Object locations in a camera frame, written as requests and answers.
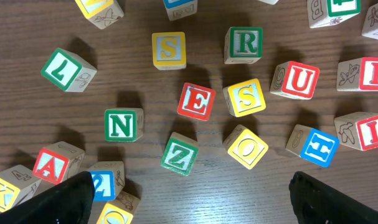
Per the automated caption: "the upper red I block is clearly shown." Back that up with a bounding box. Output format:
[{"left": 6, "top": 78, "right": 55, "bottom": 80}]
[{"left": 336, "top": 57, "right": 378, "bottom": 91}]

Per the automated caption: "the green N block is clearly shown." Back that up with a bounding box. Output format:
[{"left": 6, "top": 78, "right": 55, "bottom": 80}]
[{"left": 105, "top": 108, "right": 144, "bottom": 142}]

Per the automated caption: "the yellow K block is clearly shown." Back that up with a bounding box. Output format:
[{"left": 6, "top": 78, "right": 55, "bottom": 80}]
[{"left": 0, "top": 165, "right": 41, "bottom": 212}]

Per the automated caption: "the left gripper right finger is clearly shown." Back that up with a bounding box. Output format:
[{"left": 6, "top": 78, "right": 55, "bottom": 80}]
[{"left": 289, "top": 171, "right": 378, "bottom": 224}]

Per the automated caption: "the blue P block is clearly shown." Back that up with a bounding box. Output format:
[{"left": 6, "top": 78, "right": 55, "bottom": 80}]
[{"left": 361, "top": 3, "right": 378, "bottom": 40}]

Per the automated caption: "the lower red I block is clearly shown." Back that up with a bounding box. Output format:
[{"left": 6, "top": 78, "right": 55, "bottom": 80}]
[{"left": 334, "top": 112, "right": 378, "bottom": 151}]

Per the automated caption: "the yellow block top left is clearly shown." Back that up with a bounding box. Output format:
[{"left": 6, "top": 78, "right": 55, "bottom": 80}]
[{"left": 75, "top": 0, "right": 124, "bottom": 29}]

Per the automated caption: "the yellow S block left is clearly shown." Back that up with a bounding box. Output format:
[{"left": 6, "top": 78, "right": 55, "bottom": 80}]
[{"left": 152, "top": 32, "right": 186, "bottom": 70}]

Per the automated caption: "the red i block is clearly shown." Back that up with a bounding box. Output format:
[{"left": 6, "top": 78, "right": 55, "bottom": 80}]
[
  {"left": 336, "top": 57, "right": 378, "bottom": 91},
  {"left": 334, "top": 112, "right": 378, "bottom": 151}
]

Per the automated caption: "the green 4 block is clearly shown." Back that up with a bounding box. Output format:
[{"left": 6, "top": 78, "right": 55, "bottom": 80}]
[{"left": 307, "top": 0, "right": 361, "bottom": 29}]

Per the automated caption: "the yellow S block centre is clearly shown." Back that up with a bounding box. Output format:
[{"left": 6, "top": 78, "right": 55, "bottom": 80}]
[{"left": 223, "top": 78, "right": 266, "bottom": 117}]

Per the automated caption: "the yellow s block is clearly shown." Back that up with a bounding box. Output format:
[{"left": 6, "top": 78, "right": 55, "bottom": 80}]
[
  {"left": 223, "top": 78, "right": 266, "bottom": 117},
  {"left": 152, "top": 32, "right": 186, "bottom": 70}
]

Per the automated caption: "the blue H block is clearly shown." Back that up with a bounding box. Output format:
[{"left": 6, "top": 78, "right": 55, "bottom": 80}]
[{"left": 285, "top": 124, "right": 340, "bottom": 167}]

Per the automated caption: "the blue 2 block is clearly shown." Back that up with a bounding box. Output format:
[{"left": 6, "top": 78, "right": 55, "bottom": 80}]
[{"left": 88, "top": 161, "right": 125, "bottom": 202}]

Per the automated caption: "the blue tilted L block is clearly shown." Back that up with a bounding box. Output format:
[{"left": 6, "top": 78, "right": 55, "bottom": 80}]
[{"left": 259, "top": 0, "right": 279, "bottom": 5}]

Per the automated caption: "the green Z block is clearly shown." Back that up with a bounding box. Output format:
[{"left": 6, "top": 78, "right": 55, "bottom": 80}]
[{"left": 160, "top": 132, "right": 199, "bottom": 176}]

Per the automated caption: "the red A block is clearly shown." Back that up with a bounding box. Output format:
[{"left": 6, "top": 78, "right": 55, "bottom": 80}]
[{"left": 32, "top": 141, "right": 85, "bottom": 184}]

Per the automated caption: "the red U block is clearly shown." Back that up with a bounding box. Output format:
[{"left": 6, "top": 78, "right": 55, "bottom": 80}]
[{"left": 270, "top": 61, "right": 320, "bottom": 100}]

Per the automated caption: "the yellow Q block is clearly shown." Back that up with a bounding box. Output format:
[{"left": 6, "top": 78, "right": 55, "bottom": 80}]
[{"left": 97, "top": 191, "right": 141, "bottom": 224}]

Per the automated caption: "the green R block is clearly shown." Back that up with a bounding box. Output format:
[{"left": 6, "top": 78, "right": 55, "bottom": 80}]
[{"left": 224, "top": 27, "right": 263, "bottom": 64}]

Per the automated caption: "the green 7 block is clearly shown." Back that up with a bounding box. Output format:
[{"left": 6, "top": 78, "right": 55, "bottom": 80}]
[{"left": 40, "top": 48, "right": 97, "bottom": 92}]

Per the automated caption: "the yellow O block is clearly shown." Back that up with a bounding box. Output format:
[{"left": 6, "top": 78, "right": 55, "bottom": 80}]
[{"left": 223, "top": 124, "right": 268, "bottom": 170}]

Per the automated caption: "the red E block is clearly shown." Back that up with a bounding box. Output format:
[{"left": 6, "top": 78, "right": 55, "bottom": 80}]
[{"left": 177, "top": 82, "right": 215, "bottom": 121}]

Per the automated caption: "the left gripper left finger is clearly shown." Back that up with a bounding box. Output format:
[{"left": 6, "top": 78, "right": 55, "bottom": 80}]
[{"left": 0, "top": 171, "right": 95, "bottom": 224}]

